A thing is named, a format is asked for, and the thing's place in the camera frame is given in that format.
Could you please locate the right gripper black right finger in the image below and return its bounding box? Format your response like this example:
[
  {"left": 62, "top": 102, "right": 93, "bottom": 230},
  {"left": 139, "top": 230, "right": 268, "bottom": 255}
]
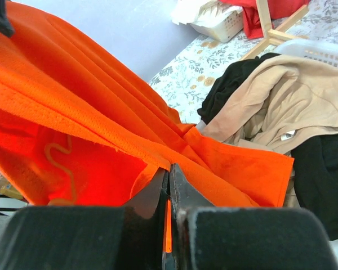
[{"left": 169, "top": 164, "right": 338, "bottom": 269}]

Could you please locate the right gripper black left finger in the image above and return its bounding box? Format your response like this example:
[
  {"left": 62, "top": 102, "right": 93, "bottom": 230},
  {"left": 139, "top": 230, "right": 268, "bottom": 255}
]
[{"left": 0, "top": 169, "right": 168, "bottom": 269}]

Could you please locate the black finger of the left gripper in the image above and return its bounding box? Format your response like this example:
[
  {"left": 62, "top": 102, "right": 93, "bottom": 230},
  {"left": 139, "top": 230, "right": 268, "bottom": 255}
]
[{"left": 0, "top": 0, "right": 15, "bottom": 38}]

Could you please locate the orange t shirt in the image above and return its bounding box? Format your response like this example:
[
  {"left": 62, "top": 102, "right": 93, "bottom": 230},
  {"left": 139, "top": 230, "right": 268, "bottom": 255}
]
[{"left": 0, "top": 1, "right": 295, "bottom": 254}]

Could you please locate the orange wavy hanger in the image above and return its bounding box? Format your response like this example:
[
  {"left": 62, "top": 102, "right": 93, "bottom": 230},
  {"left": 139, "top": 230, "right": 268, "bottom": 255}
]
[{"left": 44, "top": 134, "right": 77, "bottom": 206}]

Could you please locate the black garment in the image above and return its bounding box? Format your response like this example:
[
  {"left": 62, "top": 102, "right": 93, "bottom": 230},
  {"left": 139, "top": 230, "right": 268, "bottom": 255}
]
[{"left": 197, "top": 52, "right": 338, "bottom": 241}]

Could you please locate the beige garment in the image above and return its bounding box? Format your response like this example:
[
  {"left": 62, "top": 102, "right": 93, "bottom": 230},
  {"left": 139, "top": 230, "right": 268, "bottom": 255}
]
[{"left": 202, "top": 54, "right": 338, "bottom": 209}]

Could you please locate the white cloth pile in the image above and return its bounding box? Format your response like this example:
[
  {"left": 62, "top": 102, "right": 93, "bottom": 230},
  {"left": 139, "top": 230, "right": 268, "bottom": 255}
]
[{"left": 171, "top": 0, "right": 243, "bottom": 27}]

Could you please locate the small white laundry basket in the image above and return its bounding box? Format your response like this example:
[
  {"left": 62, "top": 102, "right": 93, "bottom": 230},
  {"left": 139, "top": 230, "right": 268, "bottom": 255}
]
[{"left": 190, "top": 7, "right": 243, "bottom": 43}]

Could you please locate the red cloth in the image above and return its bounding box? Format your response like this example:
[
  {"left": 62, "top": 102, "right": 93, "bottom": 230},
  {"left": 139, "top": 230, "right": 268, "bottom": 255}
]
[{"left": 220, "top": 0, "right": 310, "bottom": 39}]

